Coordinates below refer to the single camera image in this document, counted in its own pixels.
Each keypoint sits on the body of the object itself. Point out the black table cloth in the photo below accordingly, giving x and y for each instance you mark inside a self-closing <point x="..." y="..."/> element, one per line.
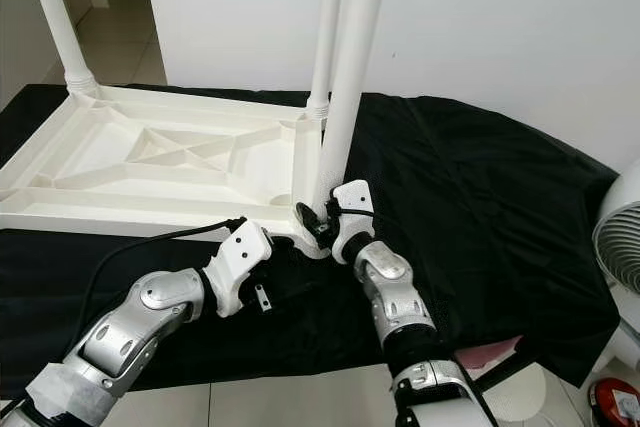
<point x="500" y="237"/>

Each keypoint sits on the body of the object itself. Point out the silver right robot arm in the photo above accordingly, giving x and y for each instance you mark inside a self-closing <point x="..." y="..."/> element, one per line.
<point x="395" y="287"/>

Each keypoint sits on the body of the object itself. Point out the pink fabric piece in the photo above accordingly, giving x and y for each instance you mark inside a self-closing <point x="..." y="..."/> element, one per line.
<point x="488" y="349"/>

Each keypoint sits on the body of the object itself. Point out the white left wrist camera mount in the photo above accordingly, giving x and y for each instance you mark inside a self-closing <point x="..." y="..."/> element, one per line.
<point x="245" y="247"/>

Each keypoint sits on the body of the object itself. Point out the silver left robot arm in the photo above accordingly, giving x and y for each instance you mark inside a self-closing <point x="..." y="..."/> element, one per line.
<point x="140" y="312"/>

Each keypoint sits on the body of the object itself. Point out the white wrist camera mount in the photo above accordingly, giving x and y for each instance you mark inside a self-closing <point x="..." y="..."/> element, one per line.
<point x="245" y="247"/>
<point x="355" y="192"/>

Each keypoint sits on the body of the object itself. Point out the white plastic table top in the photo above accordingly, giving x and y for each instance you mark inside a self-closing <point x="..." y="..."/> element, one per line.
<point x="105" y="157"/>

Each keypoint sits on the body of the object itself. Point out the red black round device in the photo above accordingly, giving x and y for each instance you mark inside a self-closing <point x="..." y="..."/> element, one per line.
<point x="615" y="399"/>

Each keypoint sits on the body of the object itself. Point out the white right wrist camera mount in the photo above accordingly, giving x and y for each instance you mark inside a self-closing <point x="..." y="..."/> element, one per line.
<point x="355" y="192"/>

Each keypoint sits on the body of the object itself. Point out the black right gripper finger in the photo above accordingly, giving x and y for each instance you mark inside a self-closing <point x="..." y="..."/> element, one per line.
<point x="310" y="216"/>

